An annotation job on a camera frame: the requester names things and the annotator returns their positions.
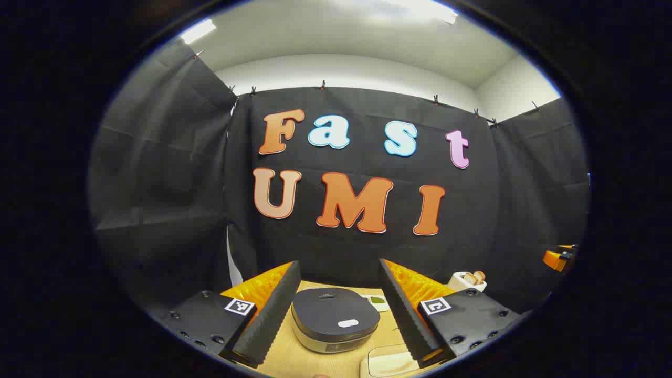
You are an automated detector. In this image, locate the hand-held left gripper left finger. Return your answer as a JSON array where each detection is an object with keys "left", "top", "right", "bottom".
[{"left": 149, "top": 261, "right": 301, "bottom": 369}]

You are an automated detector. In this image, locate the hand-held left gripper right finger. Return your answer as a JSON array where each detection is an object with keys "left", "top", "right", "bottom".
[{"left": 379, "top": 259, "right": 532, "bottom": 369}]

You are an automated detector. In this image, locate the white tray of rice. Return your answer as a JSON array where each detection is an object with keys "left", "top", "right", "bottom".
[{"left": 360, "top": 344, "right": 421, "bottom": 377}]

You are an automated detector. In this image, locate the dark grey rice cooker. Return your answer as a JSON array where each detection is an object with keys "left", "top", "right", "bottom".
[{"left": 291, "top": 287, "right": 381, "bottom": 354}]

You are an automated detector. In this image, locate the white toaster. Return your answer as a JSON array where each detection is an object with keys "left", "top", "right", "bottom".
[{"left": 448, "top": 270, "right": 487, "bottom": 293}]

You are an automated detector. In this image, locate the black backdrop cloth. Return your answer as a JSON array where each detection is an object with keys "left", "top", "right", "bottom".
[{"left": 88, "top": 39, "right": 591, "bottom": 316}]

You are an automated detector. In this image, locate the wide ceiling light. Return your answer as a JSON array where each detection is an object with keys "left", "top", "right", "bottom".
[{"left": 367, "top": 0, "right": 458, "bottom": 24}]

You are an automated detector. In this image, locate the long ceiling light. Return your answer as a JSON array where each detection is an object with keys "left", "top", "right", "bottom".
[{"left": 178, "top": 18, "right": 217, "bottom": 45}]

